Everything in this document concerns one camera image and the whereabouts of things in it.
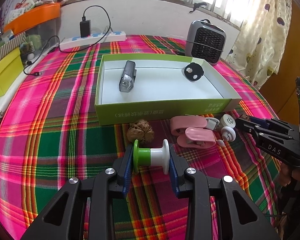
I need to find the black charging cable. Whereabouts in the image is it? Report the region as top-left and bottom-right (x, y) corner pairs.
(23, 4), (112, 77)

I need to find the black bike light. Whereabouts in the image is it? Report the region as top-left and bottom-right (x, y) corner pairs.
(119, 61), (136, 93)

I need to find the green white cardboard box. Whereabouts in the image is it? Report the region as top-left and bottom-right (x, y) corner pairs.
(95, 53), (242, 125)

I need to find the white round cap container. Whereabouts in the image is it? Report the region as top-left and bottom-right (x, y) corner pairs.
(220, 114), (236, 128)

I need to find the wrinkled brown walnut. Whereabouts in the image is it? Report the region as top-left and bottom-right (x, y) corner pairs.
(126, 119), (154, 144)

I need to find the white suction hook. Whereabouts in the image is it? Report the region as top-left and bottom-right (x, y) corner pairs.
(217, 126), (236, 147)

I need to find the white power strip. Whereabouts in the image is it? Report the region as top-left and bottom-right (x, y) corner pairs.
(60, 31), (127, 50)

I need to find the yellow cardboard box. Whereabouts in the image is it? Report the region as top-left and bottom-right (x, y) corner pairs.
(0, 47), (24, 97)

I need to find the orange lid plastic bin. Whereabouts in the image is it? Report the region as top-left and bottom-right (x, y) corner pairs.
(3, 3), (61, 48)

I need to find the wooden cabinet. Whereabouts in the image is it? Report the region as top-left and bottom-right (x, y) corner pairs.
(260, 2), (300, 125)

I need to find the pink case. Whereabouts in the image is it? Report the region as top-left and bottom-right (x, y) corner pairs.
(177, 127), (216, 149)
(170, 115), (207, 136)

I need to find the grey black fan heater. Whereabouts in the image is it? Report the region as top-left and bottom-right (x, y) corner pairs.
(185, 19), (226, 66)

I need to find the green white spool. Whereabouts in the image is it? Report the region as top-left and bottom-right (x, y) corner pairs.
(133, 139), (170, 175)

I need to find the plaid tablecloth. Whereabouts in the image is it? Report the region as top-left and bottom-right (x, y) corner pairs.
(0, 35), (279, 239)

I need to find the patterned cream curtain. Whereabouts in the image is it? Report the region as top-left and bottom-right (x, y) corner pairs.
(226, 0), (292, 89)

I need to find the black window handle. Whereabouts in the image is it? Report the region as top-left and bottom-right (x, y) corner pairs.
(189, 2), (207, 14)

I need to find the right hand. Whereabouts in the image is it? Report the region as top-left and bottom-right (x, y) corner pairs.
(279, 163), (300, 186)

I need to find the white side shelf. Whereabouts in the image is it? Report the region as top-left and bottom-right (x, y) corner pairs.
(0, 45), (57, 118)

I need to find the striped green lid box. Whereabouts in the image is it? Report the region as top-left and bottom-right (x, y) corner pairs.
(0, 32), (26, 60)

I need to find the black power adapter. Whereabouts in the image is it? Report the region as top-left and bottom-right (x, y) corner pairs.
(79, 16), (91, 38)

